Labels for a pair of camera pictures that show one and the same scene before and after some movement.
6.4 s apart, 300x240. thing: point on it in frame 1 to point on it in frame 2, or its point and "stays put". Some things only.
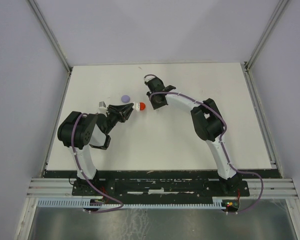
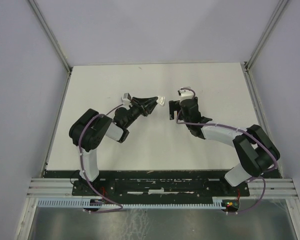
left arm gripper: x=117 y=109 to x=138 y=102
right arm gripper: x=154 y=105 to x=173 y=105
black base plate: x=159 y=189 stays put
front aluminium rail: x=62 y=188 stays put
